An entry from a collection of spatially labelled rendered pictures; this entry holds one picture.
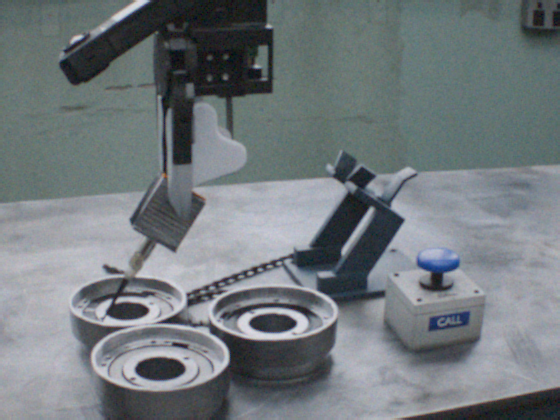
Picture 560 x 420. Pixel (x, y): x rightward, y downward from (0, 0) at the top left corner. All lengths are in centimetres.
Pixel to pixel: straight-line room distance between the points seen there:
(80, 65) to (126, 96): 165
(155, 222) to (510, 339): 33
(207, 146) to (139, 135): 166
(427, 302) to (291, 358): 13
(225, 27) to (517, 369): 36
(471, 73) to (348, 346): 186
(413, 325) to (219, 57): 27
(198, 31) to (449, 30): 190
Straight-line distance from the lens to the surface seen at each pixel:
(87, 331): 69
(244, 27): 62
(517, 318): 79
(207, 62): 63
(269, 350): 65
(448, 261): 72
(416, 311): 70
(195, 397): 59
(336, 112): 238
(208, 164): 64
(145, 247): 67
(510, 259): 93
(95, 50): 62
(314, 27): 233
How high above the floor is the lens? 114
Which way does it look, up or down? 19 degrees down
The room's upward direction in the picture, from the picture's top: straight up
